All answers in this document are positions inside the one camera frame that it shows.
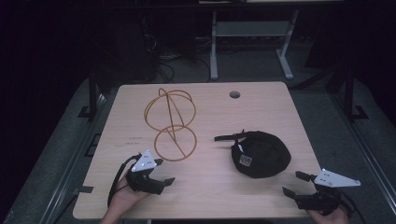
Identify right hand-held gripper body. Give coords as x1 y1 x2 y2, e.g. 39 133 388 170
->
293 168 362 217

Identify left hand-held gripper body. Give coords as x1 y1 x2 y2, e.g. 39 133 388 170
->
125 149 166 196

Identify black cap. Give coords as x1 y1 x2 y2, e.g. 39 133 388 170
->
213 128 292 179

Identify person's right hand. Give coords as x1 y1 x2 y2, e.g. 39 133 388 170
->
305 204 350 224

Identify person's left hand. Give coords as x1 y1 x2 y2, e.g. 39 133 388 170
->
107 174 151 217

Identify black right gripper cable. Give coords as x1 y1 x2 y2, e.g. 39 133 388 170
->
340 191 360 222

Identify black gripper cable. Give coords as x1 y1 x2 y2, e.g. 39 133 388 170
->
106 153 143 208
340 191 360 222

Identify gold wire hat stand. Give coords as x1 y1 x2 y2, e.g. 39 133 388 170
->
143 87 198 162

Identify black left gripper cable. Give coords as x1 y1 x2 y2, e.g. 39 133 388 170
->
106 153 143 208

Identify aluminium frame rail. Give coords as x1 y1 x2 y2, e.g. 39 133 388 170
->
36 91 108 224
330 91 396 216

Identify grey table edge bracket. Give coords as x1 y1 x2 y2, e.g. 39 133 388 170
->
72 185 94 196

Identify black upright post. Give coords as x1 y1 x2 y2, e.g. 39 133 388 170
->
77 66 99 119
343 66 370 121

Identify black floor cables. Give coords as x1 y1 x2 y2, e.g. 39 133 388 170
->
141 32 213 85

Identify grey metal stand frame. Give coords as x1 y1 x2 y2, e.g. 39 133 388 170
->
209 8 301 81

